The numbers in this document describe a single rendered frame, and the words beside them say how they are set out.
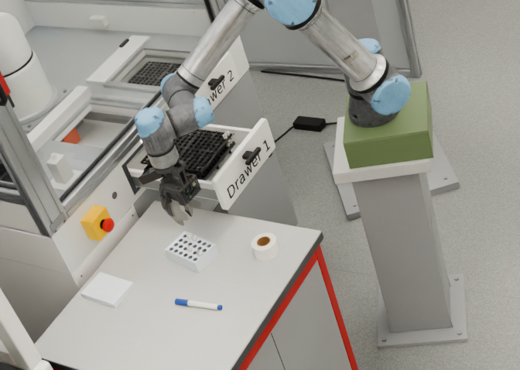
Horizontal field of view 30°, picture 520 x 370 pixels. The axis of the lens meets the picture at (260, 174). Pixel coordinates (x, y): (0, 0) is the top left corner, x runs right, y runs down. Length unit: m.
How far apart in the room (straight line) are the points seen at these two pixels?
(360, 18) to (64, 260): 1.50
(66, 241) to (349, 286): 1.23
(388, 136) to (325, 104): 1.76
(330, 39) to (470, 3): 2.59
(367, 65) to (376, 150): 0.33
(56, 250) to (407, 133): 1.02
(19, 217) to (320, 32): 0.96
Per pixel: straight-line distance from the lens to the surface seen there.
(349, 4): 3.58
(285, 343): 2.61
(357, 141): 2.75
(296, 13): 2.36
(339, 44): 2.48
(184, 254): 2.67
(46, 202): 2.65
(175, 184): 2.55
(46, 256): 2.78
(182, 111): 2.45
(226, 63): 3.19
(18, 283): 3.02
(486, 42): 4.67
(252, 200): 3.45
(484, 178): 3.88
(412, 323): 3.31
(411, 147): 2.77
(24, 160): 2.57
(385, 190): 2.90
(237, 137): 2.90
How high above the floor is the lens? 2.48
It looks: 36 degrees down
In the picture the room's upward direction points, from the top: 19 degrees counter-clockwise
